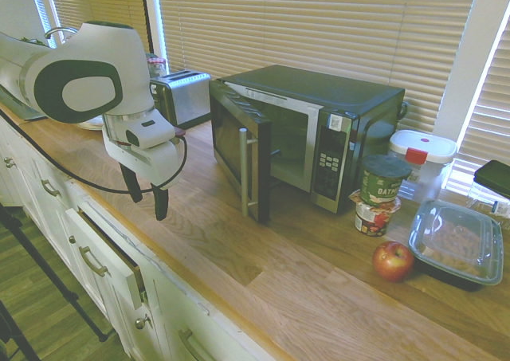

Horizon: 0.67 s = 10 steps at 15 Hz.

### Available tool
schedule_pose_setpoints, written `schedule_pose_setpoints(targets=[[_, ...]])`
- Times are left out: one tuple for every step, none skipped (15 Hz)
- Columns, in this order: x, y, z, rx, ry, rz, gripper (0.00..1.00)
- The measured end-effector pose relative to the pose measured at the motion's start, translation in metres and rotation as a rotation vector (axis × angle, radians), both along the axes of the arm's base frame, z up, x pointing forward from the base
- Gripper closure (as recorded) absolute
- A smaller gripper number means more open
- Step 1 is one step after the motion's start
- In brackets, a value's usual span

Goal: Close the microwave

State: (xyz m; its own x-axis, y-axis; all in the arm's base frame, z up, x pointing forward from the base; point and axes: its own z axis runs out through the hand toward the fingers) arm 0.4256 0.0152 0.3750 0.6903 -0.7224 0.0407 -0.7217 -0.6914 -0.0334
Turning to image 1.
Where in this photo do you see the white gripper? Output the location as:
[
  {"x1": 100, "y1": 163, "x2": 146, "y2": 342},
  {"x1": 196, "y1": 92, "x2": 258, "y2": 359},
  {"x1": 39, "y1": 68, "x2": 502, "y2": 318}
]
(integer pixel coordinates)
[{"x1": 102, "y1": 126, "x2": 180, "y2": 222}]

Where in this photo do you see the microwave door with bar handle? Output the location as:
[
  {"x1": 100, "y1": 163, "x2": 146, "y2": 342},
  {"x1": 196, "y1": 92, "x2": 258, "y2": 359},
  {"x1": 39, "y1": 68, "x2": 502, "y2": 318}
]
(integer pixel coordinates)
[{"x1": 208, "y1": 79, "x2": 273, "y2": 224}]

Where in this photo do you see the black steel microwave body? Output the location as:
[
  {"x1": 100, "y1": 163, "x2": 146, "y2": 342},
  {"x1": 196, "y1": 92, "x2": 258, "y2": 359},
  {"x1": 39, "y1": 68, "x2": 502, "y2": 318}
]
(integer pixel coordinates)
[{"x1": 217, "y1": 64, "x2": 406, "y2": 215}]

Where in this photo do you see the white open drawer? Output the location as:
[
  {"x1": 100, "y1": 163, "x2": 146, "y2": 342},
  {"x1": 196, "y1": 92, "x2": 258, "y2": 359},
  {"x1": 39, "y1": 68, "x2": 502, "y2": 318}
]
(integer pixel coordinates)
[{"x1": 65, "y1": 206, "x2": 147, "y2": 311}]

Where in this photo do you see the white plate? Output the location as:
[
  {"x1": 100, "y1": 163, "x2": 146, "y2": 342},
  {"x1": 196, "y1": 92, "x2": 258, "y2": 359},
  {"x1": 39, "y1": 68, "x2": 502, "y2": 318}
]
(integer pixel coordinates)
[{"x1": 76, "y1": 116, "x2": 106, "y2": 132}]

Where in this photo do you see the stainless steel toaster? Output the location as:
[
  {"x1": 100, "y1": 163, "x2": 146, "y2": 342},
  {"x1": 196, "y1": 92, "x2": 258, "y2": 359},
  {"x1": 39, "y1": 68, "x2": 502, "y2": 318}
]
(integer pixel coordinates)
[{"x1": 150, "y1": 69, "x2": 212, "y2": 131}]

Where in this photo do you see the white kitchen cabinet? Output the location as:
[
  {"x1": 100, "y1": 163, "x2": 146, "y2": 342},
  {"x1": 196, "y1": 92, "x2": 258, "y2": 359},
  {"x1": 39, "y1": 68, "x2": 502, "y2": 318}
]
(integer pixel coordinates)
[{"x1": 0, "y1": 109, "x2": 288, "y2": 361}]

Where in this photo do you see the glass jar with red lid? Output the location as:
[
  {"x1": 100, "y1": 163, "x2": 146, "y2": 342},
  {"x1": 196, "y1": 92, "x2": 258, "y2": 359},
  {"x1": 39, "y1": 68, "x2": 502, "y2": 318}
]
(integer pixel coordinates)
[{"x1": 146, "y1": 56, "x2": 167, "y2": 79}]

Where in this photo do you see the chrome kitchen faucet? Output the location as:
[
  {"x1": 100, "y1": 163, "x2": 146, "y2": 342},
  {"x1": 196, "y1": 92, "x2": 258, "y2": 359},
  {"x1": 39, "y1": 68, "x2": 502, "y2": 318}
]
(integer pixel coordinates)
[{"x1": 43, "y1": 26, "x2": 79, "y2": 49}]

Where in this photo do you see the narrow beige window blind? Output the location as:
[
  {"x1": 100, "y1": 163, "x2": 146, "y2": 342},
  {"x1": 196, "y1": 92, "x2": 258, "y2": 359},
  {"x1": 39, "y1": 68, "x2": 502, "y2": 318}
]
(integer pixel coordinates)
[
  {"x1": 45, "y1": 0, "x2": 151, "y2": 53},
  {"x1": 445, "y1": 16, "x2": 510, "y2": 193}
]

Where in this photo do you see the red and white oatmeal cup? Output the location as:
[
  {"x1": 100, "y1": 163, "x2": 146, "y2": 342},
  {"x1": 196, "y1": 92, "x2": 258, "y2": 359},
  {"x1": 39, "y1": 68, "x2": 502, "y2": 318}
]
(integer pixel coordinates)
[{"x1": 349, "y1": 189, "x2": 402, "y2": 239}]

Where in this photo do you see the green oatmeal cup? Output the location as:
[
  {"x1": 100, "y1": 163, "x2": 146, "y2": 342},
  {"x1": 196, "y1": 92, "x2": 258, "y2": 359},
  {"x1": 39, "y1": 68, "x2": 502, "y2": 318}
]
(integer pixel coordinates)
[{"x1": 360, "y1": 154, "x2": 413, "y2": 208}]

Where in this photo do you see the red apple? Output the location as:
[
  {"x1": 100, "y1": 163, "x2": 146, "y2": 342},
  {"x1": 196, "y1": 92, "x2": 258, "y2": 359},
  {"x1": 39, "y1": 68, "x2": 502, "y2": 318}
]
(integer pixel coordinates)
[{"x1": 371, "y1": 240, "x2": 416, "y2": 284}]

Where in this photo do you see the clear container white red-clip lid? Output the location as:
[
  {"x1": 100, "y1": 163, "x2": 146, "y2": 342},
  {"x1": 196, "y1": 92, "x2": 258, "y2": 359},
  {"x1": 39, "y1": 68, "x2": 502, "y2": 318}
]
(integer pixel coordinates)
[{"x1": 388, "y1": 129, "x2": 458, "y2": 203}]

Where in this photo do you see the black food container clear lid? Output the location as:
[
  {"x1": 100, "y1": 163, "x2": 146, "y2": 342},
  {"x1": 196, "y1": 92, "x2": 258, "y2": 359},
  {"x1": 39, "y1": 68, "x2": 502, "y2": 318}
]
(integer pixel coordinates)
[{"x1": 406, "y1": 199, "x2": 505, "y2": 292}]

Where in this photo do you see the flat black lid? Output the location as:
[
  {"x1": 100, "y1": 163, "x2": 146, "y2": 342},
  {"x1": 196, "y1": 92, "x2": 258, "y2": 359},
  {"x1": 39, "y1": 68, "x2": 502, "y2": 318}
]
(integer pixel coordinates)
[{"x1": 473, "y1": 159, "x2": 510, "y2": 201}]

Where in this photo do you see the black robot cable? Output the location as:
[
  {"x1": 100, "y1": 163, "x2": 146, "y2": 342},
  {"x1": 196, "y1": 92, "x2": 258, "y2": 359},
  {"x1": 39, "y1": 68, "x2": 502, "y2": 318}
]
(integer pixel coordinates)
[{"x1": 0, "y1": 112, "x2": 189, "y2": 194}]

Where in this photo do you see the metal cabinet bar handle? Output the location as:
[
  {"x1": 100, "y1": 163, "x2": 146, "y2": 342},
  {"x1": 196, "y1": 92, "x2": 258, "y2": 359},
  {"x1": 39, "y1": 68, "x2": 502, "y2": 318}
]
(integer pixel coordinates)
[
  {"x1": 78, "y1": 245, "x2": 110, "y2": 278},
  {"x1": 41, "y1": 179, "x2": 61, "y2": 198},
  {"x1": 178, "y1": 328, "x2": 213, "y2": 361}
]

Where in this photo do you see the black camera tripod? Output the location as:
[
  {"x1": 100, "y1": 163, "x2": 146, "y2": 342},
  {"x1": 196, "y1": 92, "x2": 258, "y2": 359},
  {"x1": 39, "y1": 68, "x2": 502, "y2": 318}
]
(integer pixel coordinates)
[{"x1": 0, "y1": 202, "x2": 109, "y2": 361}]

